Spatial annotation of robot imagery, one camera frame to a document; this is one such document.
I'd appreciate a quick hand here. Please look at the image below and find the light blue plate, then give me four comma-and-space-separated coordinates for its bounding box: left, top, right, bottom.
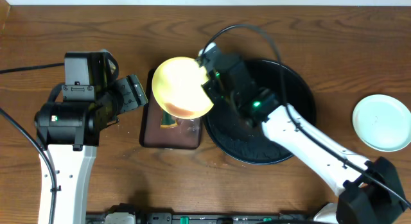
352, 94, 410, 152

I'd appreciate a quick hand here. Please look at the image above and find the yellow plate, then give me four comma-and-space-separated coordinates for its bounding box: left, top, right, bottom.
152, 56, 213, 119

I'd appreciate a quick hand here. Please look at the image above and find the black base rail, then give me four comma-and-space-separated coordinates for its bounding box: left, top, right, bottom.
85, 203, 316, 224

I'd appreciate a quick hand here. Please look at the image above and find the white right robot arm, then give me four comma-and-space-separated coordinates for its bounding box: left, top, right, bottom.
203, 61, 410, 223

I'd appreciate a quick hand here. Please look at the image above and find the rectangular brown tray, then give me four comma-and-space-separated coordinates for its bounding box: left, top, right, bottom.
139, 69, 202, 150

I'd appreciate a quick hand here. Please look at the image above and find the green orange sponge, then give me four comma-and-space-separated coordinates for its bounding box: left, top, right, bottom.
161, 110, 179, 128

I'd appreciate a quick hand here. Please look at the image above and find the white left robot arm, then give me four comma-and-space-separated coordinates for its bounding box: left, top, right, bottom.
35, 74, 148, 223

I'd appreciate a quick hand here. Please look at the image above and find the round black tray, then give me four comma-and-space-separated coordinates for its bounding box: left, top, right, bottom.
203, 59, 317, 165

